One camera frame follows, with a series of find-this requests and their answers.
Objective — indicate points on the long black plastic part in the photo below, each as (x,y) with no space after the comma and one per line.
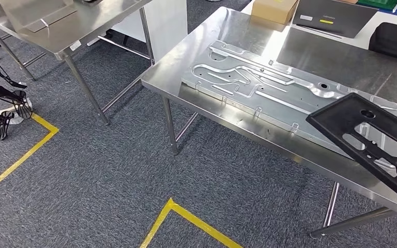
(339,118)

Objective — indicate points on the stainless steel workbench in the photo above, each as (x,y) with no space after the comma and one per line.
(219,30)

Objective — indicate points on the embossed aluminium plate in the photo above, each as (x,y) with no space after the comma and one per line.
(270,89)

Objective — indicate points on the yellow floor tape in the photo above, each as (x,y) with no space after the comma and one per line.
(24,155)
(191,219)

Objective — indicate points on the white desk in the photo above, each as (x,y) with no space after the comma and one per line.
(167,27)

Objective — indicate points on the closed cardboard box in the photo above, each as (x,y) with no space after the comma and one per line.
(274,10)

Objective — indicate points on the small stainless steel table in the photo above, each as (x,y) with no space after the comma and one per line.
(82,24)

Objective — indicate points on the flat black box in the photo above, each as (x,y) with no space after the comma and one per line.
(335,17)

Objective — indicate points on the white table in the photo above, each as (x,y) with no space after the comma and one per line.
(363,37)

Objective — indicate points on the black zip case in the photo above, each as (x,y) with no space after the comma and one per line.
(393,41)

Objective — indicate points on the green plastic crate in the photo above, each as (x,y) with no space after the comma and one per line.
(380,3)

